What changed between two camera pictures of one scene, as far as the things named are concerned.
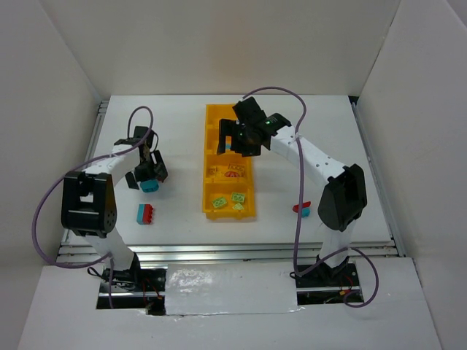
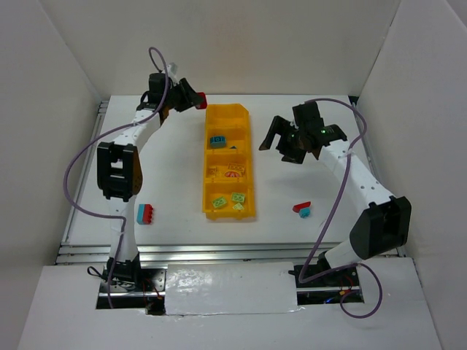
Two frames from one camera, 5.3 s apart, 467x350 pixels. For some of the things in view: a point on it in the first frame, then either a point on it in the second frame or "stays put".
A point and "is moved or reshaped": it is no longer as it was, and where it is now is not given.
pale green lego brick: [238, 206] stays put
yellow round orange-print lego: [233, 174] stays put
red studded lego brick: [147, 214] stays put
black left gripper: [144, 172] to [184, 95]
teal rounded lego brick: [149, 186] is moved or reshaped
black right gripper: [235, 136] to [290, 142]
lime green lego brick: [238, 197] stays put
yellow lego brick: [220, 172] stays put
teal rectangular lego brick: [140, 214] stays put
